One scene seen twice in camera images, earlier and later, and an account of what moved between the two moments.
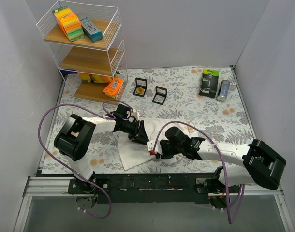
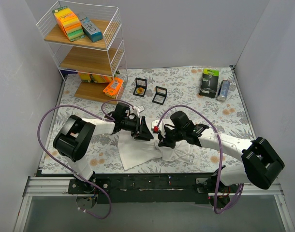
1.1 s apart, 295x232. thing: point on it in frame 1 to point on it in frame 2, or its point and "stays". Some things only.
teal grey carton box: [92, 32] stays
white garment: [169, 161] to [136, 151]
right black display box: [160, 95] stays
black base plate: [149, 188] stays
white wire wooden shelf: [87, 41] stays
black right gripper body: [162, 150] to [167, 135]
